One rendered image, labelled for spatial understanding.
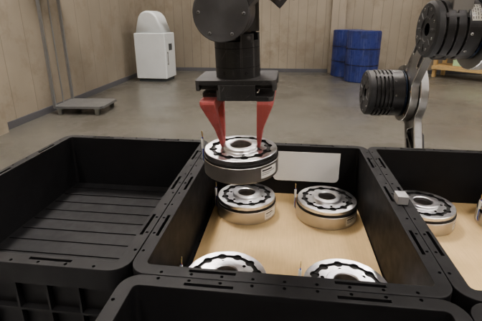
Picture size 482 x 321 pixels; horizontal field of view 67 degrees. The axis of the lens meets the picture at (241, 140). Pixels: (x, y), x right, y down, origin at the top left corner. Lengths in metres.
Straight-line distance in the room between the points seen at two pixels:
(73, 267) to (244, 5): 0.30
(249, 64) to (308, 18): 8.12
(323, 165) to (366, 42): 6.62
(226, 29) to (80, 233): 0.42
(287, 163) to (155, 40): 6.65
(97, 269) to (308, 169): 0.45
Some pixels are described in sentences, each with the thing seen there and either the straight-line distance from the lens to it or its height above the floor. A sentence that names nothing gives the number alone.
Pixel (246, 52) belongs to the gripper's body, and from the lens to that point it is 0.45.
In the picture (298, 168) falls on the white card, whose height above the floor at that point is 0.89.
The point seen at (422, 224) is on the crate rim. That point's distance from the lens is 0.48.
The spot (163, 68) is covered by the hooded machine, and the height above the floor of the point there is 0.26.
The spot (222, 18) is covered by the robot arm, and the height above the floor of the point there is 1.16.
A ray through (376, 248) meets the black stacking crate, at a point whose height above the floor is 0.84.
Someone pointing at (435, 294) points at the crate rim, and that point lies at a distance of 0.38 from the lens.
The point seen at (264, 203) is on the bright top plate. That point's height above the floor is 0.86.
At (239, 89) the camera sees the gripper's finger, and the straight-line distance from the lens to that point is 0.45.
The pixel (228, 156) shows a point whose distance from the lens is 0.48.
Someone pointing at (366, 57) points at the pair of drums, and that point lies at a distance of 7.32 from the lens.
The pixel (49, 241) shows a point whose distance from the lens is 0.66.
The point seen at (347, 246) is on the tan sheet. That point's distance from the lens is 0.60.
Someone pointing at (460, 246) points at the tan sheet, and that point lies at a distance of 0.66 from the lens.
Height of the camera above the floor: 1.16
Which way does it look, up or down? 18 degrees down
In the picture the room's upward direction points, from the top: straight up
